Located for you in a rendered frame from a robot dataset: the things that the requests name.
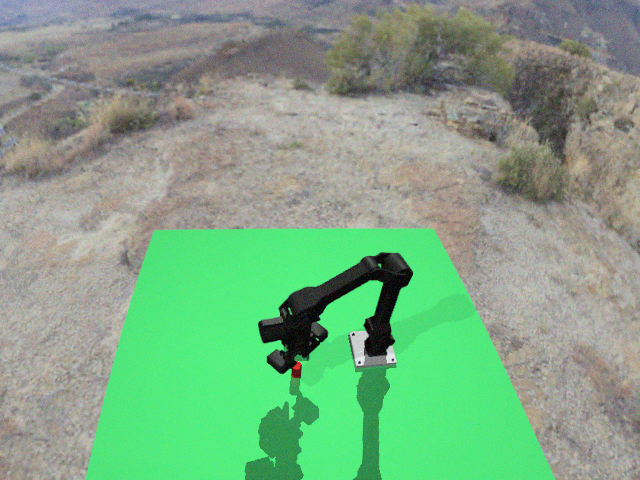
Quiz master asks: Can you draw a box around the red cylinder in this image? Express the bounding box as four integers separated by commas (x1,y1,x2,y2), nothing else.
292,361,302,378

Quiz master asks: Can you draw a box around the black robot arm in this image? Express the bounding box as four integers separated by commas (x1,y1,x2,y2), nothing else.
258,252,413,357

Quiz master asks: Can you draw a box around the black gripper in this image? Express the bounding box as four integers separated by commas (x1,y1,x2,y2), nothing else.
267,322,329,375

